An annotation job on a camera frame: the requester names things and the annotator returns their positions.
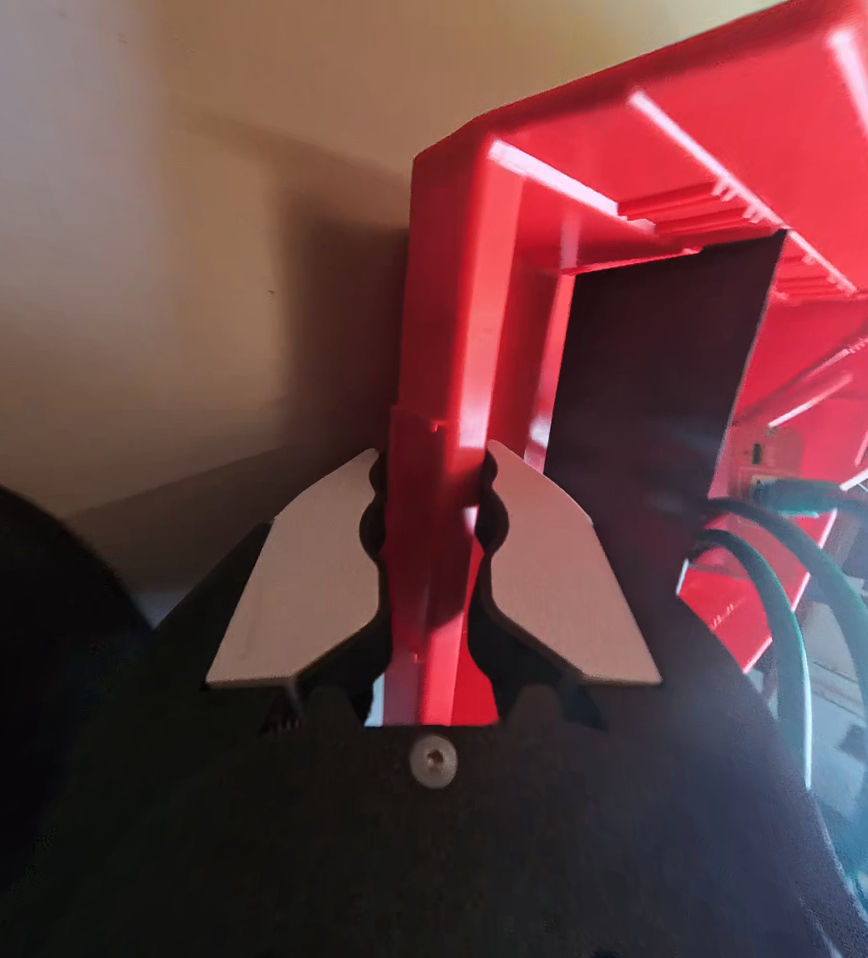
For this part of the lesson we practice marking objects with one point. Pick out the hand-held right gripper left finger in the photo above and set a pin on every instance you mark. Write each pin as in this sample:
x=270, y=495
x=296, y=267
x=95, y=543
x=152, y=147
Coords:
x=307, y=591

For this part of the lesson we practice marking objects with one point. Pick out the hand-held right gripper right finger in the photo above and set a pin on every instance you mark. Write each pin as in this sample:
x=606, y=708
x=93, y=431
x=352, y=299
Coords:
x=561, y=591

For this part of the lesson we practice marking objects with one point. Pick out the red metal network switch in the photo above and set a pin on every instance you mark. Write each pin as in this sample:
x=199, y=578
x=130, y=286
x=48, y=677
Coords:
x=771, y=464

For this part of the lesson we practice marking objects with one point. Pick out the red plastic bin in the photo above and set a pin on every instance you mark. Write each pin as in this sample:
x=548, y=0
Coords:
x=464, y=299

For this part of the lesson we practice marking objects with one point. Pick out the black bin divider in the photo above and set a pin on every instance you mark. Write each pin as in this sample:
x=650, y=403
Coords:
x=651, y=374

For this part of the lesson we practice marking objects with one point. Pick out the black honeycomb seat cushion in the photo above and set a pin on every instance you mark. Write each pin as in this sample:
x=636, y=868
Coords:
x=15, y=636

